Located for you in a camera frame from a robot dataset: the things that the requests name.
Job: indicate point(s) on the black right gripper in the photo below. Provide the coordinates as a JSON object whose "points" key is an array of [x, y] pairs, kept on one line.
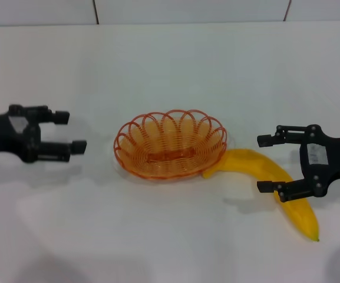
{"points": [[337, 159]]}

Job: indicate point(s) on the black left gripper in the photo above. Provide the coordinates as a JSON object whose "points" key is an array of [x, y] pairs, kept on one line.
{"points": [[1, 134]]}

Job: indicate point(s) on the yellow banana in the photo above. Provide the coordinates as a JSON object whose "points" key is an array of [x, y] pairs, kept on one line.
{"points": [[246, 160]]}

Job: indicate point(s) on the orange woven plastic basket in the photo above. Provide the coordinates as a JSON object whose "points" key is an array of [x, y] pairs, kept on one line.
{"points": [[169, 147]]}

